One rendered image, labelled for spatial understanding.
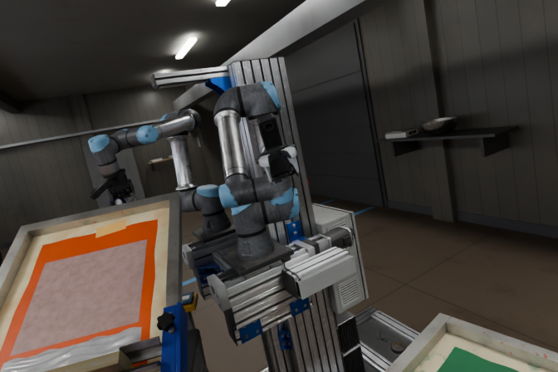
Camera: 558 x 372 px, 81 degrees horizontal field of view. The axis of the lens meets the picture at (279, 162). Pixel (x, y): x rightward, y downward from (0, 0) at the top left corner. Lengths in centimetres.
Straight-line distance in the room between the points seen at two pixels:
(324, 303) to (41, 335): 115
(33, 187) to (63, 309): 928
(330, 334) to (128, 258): 108
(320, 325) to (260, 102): 114
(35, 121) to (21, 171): 130
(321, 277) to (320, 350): 63
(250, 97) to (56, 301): 89
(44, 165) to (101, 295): 928
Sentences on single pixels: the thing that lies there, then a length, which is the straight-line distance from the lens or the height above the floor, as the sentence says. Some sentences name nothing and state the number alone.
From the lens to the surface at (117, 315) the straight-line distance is 114.
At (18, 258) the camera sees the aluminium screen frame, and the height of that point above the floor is 147.
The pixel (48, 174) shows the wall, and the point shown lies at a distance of 1040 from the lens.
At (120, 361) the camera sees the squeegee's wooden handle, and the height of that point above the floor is 128.
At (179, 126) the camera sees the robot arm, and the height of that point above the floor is 181.
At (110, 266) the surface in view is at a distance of 126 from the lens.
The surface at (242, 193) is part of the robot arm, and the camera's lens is 98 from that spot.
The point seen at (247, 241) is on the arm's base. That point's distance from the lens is 128.
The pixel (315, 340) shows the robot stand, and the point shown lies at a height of 65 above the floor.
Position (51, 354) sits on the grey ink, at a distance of 118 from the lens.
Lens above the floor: 175
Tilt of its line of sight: 7 degrees down
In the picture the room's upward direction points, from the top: 11 degrees counter-clockwise
